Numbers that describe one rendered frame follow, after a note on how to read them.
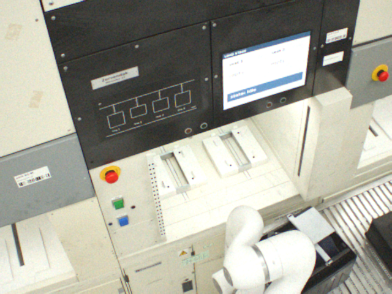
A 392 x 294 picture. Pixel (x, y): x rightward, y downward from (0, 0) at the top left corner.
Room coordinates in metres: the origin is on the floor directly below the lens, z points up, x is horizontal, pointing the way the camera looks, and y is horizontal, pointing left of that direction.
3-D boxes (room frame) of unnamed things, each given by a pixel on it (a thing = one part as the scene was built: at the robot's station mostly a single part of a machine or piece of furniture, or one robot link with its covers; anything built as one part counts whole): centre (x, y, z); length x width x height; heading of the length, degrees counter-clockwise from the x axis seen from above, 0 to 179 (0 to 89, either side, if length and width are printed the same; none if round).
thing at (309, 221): (0.94, -0.38, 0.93); 0.24 x 0.20 x 0.32; 28
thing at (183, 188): (1.38, 0.08, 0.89); 0.22 x 0.21 x 0.04; 19
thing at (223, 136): (1.47, -0.17, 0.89); 0.22 x 0.21 x 0.04; 19
